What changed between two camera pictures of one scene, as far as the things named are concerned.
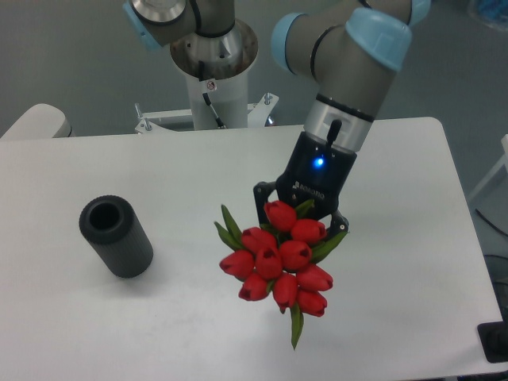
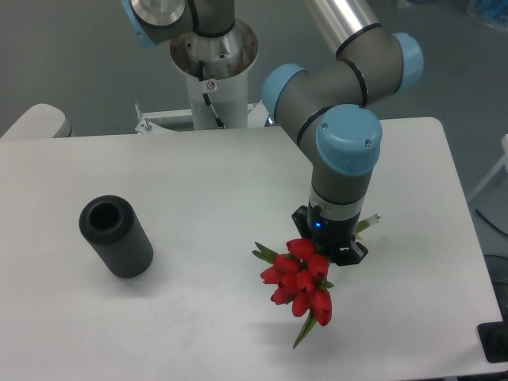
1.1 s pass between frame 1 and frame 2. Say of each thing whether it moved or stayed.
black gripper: moved
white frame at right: stayed
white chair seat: stayed
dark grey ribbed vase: stayed
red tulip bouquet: moved
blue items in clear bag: stayed
